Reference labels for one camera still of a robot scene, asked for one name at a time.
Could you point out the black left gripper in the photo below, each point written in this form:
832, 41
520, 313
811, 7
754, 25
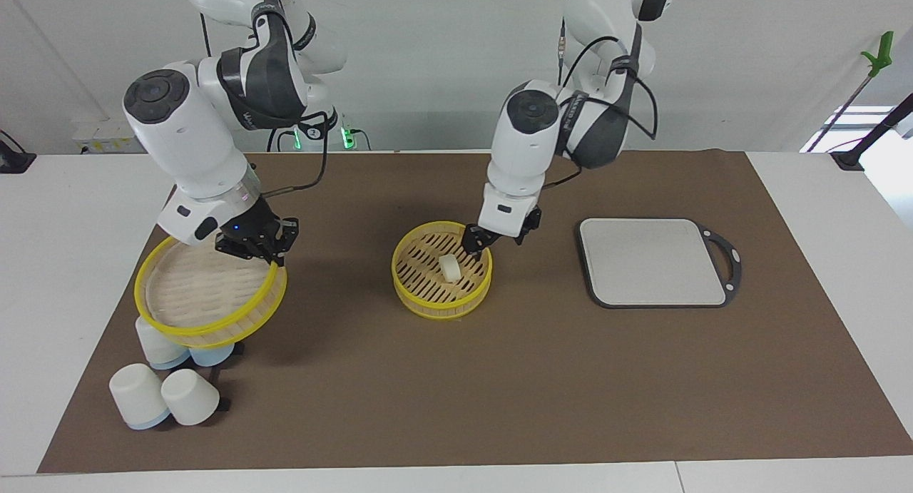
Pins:
524, 229

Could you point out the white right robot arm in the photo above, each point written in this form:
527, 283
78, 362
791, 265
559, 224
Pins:
185, 136

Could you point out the white power strip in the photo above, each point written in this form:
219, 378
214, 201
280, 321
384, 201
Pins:
100, 136

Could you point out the light blue plastic cup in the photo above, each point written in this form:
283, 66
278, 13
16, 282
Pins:
212, 356

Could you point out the white base with green lights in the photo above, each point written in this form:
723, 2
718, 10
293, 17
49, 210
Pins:
335, 140

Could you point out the grey-rimmed white cutting board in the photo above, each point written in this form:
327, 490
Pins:
653, 261

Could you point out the brown table mat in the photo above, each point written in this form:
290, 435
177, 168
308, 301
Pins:
499, 393

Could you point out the yellow bamboo steamer basket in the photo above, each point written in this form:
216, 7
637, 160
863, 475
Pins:
428, 300

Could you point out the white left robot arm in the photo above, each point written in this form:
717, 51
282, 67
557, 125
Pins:
528, 136

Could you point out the yellow rimmed steamer basket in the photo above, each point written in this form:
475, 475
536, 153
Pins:
200, 293

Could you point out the white steamed bun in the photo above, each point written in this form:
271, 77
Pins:
449, 268

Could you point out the green-tipped grey pole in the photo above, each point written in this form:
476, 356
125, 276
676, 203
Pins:
881, 54

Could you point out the black clamp mount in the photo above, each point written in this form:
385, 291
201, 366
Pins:
14, 161

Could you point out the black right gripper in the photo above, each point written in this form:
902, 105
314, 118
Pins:
250, 229

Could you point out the white plastic cup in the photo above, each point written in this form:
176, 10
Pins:
135, 393
157, 350
189, 397

